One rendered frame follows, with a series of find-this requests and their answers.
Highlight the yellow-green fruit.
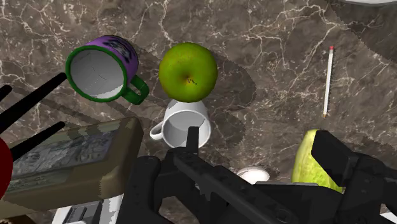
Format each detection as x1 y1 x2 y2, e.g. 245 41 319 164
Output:
291 129 344 193

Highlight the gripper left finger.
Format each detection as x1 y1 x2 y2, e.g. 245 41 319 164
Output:
116 126 299 224

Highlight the long black stick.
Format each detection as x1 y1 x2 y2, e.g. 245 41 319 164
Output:
0 72 67 134

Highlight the green apple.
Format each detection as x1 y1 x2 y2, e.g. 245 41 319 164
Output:
158 42 218 104

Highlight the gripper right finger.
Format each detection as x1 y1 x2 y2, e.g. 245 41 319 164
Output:
310 130 397 224

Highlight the white mug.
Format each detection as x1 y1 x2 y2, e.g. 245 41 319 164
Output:
150 99 212 150

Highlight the dark red round object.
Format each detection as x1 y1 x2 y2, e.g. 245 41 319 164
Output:
0 137 14 200

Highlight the small white round object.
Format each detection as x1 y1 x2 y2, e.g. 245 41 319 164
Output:
237 166 271 185

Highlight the white and grey device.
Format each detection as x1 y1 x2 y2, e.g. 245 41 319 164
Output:
52 193 125 224

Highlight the white pencil with red eraser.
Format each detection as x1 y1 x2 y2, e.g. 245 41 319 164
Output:
322 45 335 118

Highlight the olive-brown book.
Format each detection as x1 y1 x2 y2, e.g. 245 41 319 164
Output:
0 116 144 218

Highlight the short black stick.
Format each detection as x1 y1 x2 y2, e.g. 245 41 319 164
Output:
0 85 13 102

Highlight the purple mug with green rim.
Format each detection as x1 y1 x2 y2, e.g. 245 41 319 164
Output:
65 34 150 106

